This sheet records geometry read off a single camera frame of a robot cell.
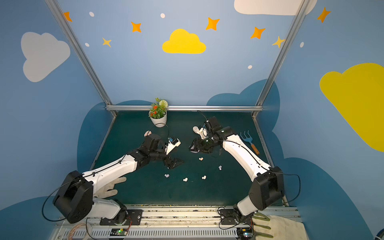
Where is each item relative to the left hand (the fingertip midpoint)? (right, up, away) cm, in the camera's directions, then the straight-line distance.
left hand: (181, 154), depth 81 cm
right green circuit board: (+32, -37, -9) cm, 49 cm away
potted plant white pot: (-18, +25, +20) cm, 36 cm away
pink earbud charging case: (-26, +11, +25) cm, 38 cm away
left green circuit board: (-29, -35, -10) cm, 47 cm away
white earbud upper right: (+12, -6, +15) cm, 20 cm away
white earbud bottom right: (+13, -15, +7) cm, 21 cm away
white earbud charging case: (+8, +14, +30) cm, 34 cm away
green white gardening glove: (+48, -34, -10) cm, 59 cm away
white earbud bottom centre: (+2, -16, +5) cm, 17 cm away
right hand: (+7, +4, -2) cm, 9 cm away
